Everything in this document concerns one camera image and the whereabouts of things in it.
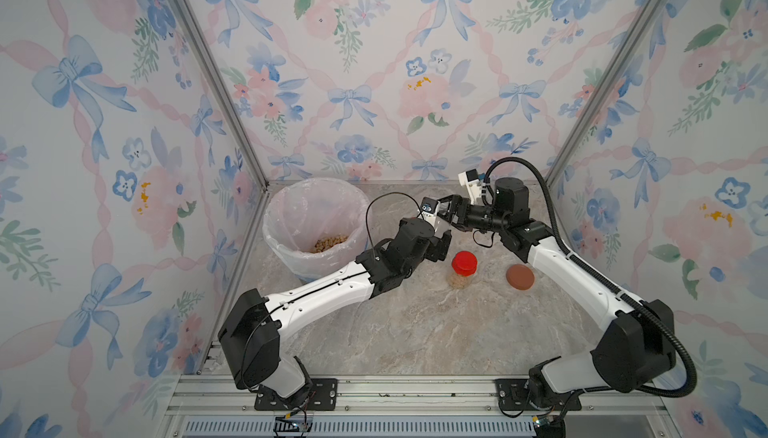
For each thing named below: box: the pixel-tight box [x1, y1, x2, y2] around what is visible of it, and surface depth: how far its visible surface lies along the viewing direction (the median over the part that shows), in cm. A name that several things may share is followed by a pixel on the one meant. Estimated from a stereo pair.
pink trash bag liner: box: [262, 177, 366, 280], surface depth 84 cm
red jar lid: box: [451, 250, 478, 277], surface depth 87 cm
